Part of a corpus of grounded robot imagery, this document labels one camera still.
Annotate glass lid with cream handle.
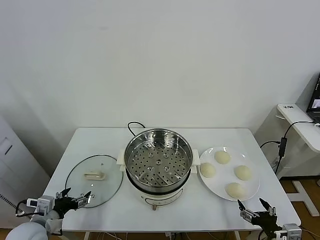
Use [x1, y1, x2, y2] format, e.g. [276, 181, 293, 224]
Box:
[65, 154, 125, 209]

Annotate white steamed baozi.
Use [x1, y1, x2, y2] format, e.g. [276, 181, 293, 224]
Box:
[234, 165, 252, 181]
[214, 150, 232, 165]
[225, 182, 247, 200]
[199, 162, 217, 179]

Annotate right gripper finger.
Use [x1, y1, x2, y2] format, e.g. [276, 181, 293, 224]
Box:
[237, 199, 260, 221]
[259, 197, 277, 217]

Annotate black laptop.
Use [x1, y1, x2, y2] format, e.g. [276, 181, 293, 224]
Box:
[306, 72, 320, 124]

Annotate white cabinet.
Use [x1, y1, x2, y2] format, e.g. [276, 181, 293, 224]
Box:
[0, 114, 51, 222]

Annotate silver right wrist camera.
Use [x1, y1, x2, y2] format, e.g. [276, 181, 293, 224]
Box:
[273, 223, 302, 240]

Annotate thin pale floor cables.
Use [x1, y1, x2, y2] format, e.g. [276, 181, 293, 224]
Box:
[96, 231, 131, 240]

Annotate black cooker power cord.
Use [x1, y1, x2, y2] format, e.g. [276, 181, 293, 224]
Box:
[127, 121, 148, 137]

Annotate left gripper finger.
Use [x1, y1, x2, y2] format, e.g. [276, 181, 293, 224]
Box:
[55, 187, 72, 199]
[72, 191, 96, 209]

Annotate white side desk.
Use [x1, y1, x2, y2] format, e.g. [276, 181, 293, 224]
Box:
[276, 103, 320, 217]

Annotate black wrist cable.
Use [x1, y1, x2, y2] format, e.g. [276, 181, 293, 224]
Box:
[257, 228, 276, 240]
[15, 199, 33, 217]

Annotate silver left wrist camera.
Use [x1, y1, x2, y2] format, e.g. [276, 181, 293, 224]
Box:
[26, 196, 55, 216]

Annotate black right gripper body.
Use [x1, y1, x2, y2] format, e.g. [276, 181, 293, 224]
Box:
[249, 211, 283, 232]

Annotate black laptop adapter cable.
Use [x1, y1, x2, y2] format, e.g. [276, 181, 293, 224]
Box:
[259, 121, 316, 176]

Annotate perforated stainless steel steamer basket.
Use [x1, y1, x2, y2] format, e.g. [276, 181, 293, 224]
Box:
[124, 128, 194, 188]

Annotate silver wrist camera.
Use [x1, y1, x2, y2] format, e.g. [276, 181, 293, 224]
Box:
[26, 196, 55, 216]
[273, 223, 302, 240]

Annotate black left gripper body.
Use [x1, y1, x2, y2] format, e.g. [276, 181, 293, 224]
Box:
[53, 196, 79, 213]

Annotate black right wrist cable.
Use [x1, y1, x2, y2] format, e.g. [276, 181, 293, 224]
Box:
[257, 228, 276, 240]

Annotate white round plate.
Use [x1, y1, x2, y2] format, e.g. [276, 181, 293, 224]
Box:
[198, 146, 261, 202]

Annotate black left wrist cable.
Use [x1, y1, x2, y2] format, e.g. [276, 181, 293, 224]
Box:
[15, 199, 33, 217]

